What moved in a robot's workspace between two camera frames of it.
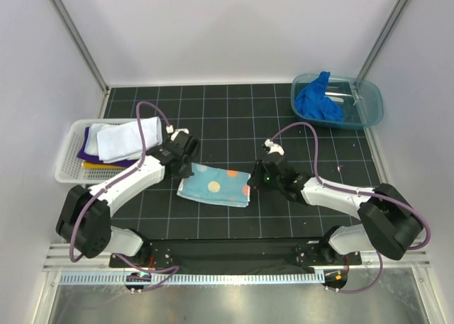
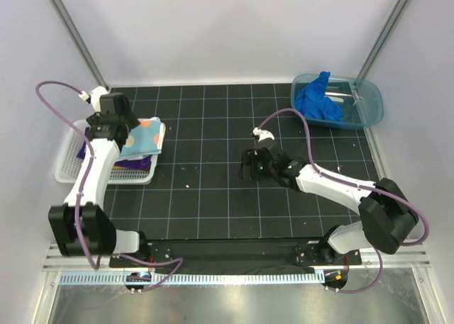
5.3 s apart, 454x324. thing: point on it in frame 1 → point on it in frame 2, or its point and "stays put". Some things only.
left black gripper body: (186, 170) → (130, 120)
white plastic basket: (71, 169) stays put
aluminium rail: (57, 259) stays put
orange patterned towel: (217, 186) → (142, 140)
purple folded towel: (82, 154) stays put
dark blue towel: (311, 101) stays put
